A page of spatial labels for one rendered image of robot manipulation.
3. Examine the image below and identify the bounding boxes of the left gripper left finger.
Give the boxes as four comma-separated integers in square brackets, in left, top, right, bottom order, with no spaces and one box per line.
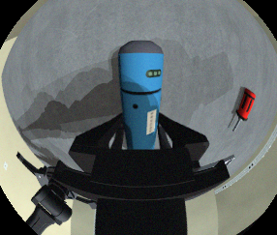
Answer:
[73,113,124,149]

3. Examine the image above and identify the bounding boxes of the white shallow rectangular tray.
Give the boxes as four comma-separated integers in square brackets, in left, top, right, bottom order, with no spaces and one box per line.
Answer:
[199,155,235,171]

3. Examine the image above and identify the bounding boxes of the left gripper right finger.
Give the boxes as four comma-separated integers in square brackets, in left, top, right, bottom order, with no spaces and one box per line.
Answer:
[157,112,209,162]

